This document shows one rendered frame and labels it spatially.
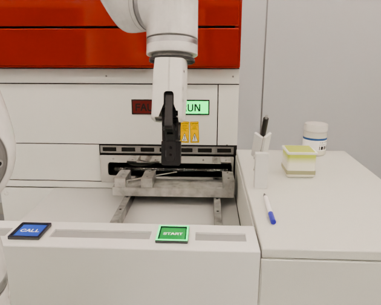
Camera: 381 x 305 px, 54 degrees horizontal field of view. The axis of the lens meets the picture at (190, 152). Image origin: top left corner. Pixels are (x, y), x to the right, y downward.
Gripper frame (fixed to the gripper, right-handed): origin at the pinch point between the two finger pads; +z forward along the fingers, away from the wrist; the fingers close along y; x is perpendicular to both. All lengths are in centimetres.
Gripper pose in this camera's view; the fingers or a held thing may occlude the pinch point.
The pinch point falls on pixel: (171, 153)
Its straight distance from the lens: 62.5
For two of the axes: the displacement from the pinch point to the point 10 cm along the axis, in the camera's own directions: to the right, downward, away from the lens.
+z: -0.1, 10.0, 0.6
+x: 10.0, 0.1, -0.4
